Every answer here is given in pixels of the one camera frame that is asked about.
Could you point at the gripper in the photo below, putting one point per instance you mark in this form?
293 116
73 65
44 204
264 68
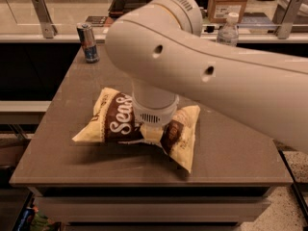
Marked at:
156 115

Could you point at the brown and yellow chip bag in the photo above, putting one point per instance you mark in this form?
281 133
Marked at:
114 121

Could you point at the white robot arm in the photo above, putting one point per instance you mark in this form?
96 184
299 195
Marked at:
159 46

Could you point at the redbull can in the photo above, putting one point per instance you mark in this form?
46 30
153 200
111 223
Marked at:
88 42

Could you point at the green bag in lower bin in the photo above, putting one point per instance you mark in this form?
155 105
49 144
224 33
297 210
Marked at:
41 222

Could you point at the blue can in lower bin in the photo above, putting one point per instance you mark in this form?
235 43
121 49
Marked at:
25 221

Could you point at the clear plastic water bottle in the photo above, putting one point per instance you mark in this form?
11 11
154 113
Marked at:
228 34

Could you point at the cardboard box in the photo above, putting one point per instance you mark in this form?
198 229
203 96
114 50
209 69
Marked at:
218 9

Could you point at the left metal glass bracket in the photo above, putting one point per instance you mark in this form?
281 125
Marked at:
47 26

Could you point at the metal glass bracket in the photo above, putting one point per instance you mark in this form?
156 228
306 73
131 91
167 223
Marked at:
287 20
47 26

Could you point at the right metal glass bracket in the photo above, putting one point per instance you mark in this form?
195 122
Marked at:
287 20

